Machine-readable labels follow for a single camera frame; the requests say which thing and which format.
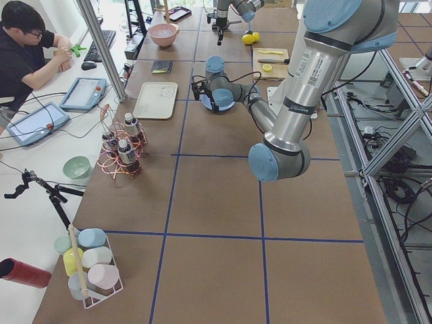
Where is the large yellow lemon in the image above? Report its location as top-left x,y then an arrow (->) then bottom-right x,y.
242,34 -> 255,45

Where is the black tripod camera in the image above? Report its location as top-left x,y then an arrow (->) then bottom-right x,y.
3,169 -> 84,230

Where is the copper wire bottle rack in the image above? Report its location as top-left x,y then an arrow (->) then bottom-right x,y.
97,104 -> 148,180

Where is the white wire cup rack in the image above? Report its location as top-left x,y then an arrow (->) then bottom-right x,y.
68,225 -> 124,309

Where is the black keyboard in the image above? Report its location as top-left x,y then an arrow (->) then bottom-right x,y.
83,30 -> 117,63

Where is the aluminium frame post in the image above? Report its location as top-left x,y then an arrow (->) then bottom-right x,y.
76,0 -> 128,103

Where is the wooden stand with pole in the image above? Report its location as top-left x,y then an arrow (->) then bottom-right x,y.
149,1 -> 178,34

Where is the black computer mouse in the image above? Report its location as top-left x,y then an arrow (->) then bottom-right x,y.
81,61 -> 97,71

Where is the small yellow lemon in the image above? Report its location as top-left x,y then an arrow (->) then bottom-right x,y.
252,32 -> 260,43

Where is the cream bear tray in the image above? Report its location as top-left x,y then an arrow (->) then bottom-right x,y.
132,82 -> 178,119

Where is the mint cup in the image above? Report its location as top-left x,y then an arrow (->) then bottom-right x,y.
53,235 -> 72,255

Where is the back tea bottle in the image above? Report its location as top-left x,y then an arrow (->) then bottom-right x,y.
124,113 -> 140,142

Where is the pink cup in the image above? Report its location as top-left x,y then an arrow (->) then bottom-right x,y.
87,264 -> 119,290

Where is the green bowl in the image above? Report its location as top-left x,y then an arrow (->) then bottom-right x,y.
63,156 -> 91,180

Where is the blue round plate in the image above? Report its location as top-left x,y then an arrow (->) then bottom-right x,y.
200,94 -> 236,112

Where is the yellow plastic knife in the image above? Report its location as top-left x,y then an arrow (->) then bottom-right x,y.
258,50 -> 284,55

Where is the front tea bottle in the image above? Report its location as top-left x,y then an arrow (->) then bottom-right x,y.
118,139 -> 137,173

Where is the tea bottle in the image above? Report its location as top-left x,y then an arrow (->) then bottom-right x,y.
124,113 -> 140,142
118,139 -> 137,173
102,132 -> 118,153

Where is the seated person in black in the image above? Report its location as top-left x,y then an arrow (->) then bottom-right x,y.
1,1 -> 72,112

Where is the left tea bottle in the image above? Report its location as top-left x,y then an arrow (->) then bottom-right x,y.
102,132 -> 118,153

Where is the green clip toy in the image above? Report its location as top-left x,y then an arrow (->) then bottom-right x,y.
70,44 -> 87,58

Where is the far teach pendant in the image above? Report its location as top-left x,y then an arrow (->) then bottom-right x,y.
59,77 -> 107,111

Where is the red cylinder bottle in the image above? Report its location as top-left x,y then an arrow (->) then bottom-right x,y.
1,258 -> 51,288

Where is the white cup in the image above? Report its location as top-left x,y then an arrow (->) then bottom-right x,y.
82,246 -> 113,268

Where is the light blue cup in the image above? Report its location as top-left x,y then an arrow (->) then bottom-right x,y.
68,272 -> 96,300

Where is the wooden cutting board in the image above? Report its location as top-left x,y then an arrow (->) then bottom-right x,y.
252,48 -> 290,80

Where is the pink bowl with ice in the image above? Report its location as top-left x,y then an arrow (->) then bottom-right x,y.
148,24 -> 180,47

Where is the teach pendant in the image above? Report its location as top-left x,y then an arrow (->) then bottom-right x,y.
6,102 -> 70,146
59,77 -> 107,111

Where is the grey folded cloth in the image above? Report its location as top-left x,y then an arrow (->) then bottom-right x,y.
151,60 -> 173,74

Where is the near teach pendant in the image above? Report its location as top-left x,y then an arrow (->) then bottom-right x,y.
6,102 -> 70,146

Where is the yellow cup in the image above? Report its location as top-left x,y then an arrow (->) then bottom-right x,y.
63,248 -> 78,277

